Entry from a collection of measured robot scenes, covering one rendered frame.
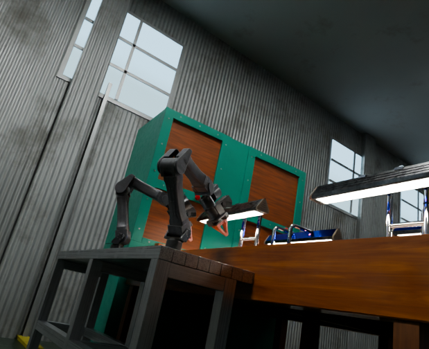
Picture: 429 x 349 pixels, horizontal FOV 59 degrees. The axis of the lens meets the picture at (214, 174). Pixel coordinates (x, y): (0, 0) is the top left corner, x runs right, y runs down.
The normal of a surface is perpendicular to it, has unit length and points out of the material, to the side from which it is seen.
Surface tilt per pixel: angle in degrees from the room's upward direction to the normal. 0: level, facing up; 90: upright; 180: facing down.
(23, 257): 90
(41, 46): 90
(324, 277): 90
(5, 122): 90
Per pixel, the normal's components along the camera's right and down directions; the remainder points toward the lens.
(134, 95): 0.58, -0.18
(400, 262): -0.83, -0.34
